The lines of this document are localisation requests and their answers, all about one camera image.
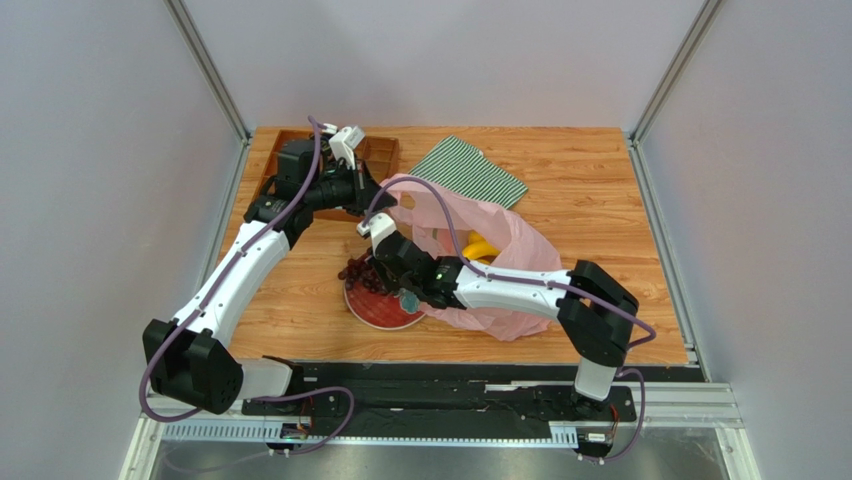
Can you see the green striped cloth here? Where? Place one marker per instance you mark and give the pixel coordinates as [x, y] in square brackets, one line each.
[464, 169]

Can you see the yellow banana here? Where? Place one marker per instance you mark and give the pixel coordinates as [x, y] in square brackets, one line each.
[479, 249]

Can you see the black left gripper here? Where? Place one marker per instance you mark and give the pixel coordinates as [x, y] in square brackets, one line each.
[365, 190]

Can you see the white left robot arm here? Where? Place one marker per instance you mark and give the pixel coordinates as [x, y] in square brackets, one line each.
[187, 356]

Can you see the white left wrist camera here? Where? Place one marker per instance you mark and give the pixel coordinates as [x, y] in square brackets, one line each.
[343, 144]

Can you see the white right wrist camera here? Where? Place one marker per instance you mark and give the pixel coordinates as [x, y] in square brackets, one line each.
[379, 227]

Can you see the patterned fruit plate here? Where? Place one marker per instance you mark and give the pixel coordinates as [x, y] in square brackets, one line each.
[381, 312]

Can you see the wooden compartment tray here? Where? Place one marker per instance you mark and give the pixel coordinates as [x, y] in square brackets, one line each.
[381, 155]

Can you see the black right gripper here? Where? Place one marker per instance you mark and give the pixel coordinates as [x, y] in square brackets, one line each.
[389, 271]

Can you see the aluminium frame post left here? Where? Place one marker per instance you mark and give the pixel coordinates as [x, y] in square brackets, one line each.
[188, 29]

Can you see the purple grape bunch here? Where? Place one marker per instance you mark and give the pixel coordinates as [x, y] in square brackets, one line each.
[360, 273]

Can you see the aluminium frame post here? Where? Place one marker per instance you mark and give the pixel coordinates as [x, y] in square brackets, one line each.
[188, 29]
[693, 38]

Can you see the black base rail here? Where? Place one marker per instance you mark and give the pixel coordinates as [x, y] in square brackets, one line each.
[446, 401]

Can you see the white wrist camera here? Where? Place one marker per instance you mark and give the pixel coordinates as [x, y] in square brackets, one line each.
[379, 227]
[343, 144]

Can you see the aluminium frame post right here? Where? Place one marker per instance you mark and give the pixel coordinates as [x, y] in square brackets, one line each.
[693, 38]

